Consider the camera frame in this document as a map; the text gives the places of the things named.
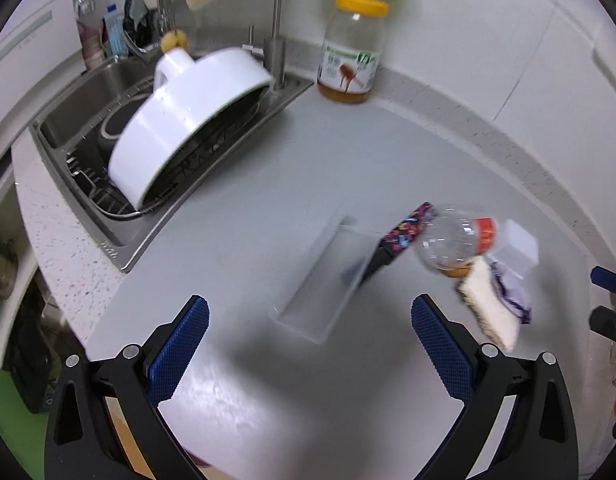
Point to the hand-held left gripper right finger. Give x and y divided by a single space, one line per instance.
440 350

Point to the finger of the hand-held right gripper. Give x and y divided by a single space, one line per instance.
602 276
608 324

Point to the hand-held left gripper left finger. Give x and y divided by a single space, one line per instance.
180 345

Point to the purple patterned box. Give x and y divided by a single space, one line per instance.
405 227

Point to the white scouring sponge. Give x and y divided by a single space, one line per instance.
493 305

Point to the small white box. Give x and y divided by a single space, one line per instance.
518 245

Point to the purple white wrapper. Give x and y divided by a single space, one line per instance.
514 296

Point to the clear plastic bottle red label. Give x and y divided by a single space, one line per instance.
448 240

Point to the stainless steel sink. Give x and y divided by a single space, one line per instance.
123 246

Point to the clear plastic tray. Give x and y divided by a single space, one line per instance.
318 290

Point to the black pan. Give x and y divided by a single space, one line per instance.
112 130

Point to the large white pot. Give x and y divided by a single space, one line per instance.
188 110

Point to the yellow sponge ball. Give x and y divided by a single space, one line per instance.
173 41

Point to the chrome faucet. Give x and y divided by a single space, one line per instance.
276 55

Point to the pink bottle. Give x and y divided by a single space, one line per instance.
90 45

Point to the blue cap bottle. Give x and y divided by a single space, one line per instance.
114 30

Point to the yellow lid honey jar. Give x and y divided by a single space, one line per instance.
353 40

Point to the dark cloth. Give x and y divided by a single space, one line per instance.
138 20

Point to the white cabinet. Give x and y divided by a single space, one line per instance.
23 45

